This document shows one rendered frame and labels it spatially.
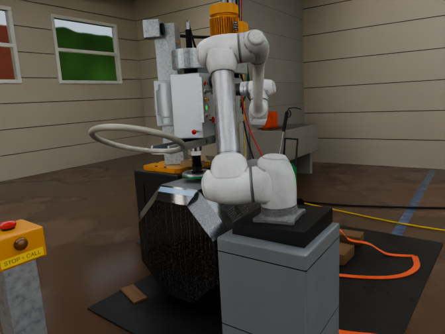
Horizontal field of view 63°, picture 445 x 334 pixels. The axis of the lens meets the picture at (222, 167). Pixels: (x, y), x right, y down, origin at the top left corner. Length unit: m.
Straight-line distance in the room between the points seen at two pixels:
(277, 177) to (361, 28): 6.11
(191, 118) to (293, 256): 1.29
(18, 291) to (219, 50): 1.17
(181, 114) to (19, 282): 1.63
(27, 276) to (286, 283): 0.88
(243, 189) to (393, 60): 5.98
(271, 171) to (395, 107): 5.86
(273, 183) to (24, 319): 0.95
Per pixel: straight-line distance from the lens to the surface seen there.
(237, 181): 1.50
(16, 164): 8.44
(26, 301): 1.10
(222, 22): 3.06
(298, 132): 5.83
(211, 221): 2.23
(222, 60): 1.65
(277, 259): 1.45
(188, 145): 2.29
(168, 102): 3.36
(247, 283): 1.57
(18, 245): 1.01
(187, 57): 2.39
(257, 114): 2.12
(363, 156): 7.43
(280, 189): 1.50
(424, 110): 7.17
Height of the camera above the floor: 1.37
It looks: 11 degrees down
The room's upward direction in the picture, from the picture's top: 3 degrees counter-clockwise
